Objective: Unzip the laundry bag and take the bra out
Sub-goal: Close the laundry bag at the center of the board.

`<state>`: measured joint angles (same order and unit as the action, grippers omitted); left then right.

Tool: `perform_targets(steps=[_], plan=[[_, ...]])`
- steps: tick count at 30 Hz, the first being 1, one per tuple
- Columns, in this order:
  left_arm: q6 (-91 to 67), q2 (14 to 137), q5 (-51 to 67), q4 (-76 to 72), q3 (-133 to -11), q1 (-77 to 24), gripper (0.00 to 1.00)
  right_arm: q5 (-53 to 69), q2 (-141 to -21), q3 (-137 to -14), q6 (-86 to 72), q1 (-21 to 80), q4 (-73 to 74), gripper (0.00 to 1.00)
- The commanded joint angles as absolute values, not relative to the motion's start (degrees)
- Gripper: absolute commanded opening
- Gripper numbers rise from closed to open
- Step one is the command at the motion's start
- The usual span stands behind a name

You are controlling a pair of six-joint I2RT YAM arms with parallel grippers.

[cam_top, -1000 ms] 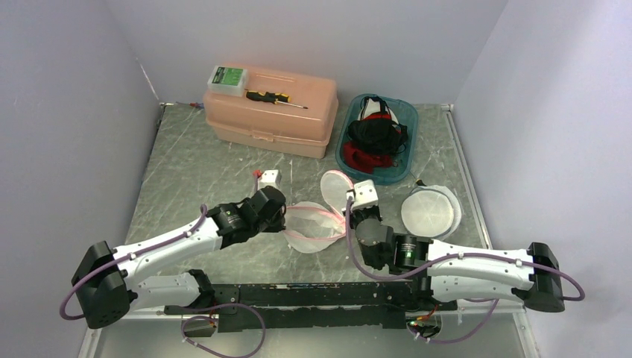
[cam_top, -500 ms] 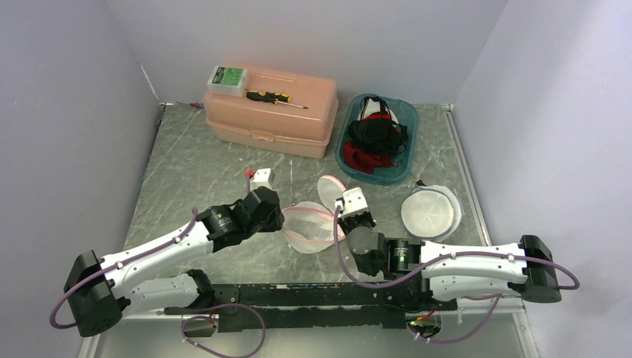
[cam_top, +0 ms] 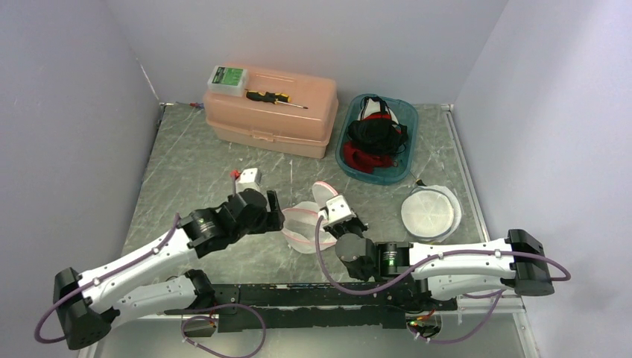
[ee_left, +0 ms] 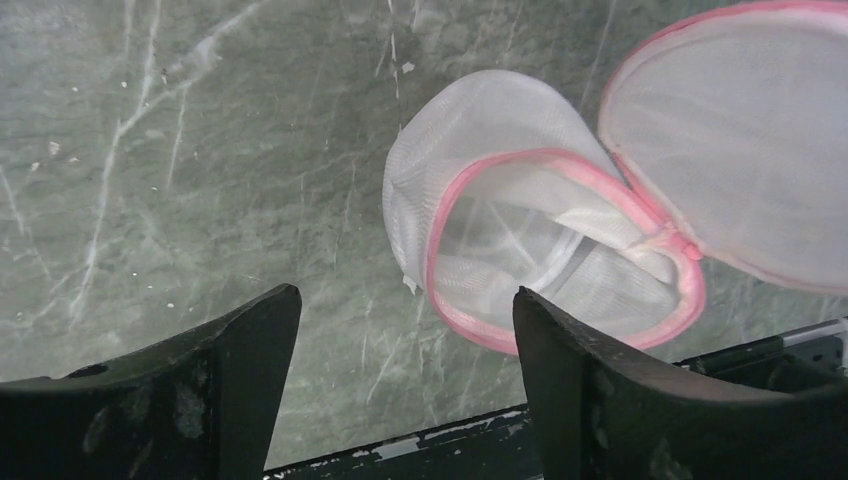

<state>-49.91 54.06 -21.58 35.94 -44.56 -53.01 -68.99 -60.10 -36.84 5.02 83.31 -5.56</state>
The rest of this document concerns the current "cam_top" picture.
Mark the black yellow screwdriver on toolbox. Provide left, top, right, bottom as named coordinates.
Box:
left=245, top=90, right=307, bottom=109

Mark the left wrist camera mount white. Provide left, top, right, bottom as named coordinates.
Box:
left=230, top=168, right=262, bottom=195

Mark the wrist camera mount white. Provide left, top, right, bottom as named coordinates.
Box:
left=230, top=168, right=262, bottom=195
left=318, top=195, right=356, bottom=225

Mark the teal plastic bin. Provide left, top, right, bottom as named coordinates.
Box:
left=335, top=93, right=419, bottom=185

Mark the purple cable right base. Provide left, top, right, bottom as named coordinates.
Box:
left=408, top=290, right=505, bottom=345

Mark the white black-trimmed bra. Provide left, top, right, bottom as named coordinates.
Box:
left=358, top=96, right=398, bottom=122

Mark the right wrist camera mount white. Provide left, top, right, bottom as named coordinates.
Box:
left=318, top=195, right=356, bottom=225

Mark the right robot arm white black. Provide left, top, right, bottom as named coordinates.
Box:
left=315, top=212, right=572, bottom=310

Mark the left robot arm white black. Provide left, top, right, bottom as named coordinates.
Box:
left=34, top=189, right=284, bottom=350

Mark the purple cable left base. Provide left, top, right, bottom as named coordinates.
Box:
left=180, top=302, right=268, bottom=358

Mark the white mesh laundry bag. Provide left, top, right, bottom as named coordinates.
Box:
left=400, top=185, right=463, bottom=242

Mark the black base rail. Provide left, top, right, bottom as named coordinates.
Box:
left=163, top=270, right=458, bottom=333

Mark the bright red bra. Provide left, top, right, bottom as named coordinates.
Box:
left=363, top=113, right=397, bottom=123

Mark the pink-trimmed mesh laundry bag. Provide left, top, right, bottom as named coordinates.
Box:
left=281, top=181, right=338, bottom=254

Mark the dark red bra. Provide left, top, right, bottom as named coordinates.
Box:
left=343, top=142, right=395, bottom=174

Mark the clear green-label screw box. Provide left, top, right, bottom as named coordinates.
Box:
left=207, top=66, right=249, bottom=97

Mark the purple cable base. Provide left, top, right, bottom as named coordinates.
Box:
left=180, top=302, right=268, bottom=358
left=408, top=290, right=505, bottom=345

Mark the black bra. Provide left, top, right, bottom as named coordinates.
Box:
left=347, top=119, right=408, bottom=152
left=364, top=131, right=408, bottom=156

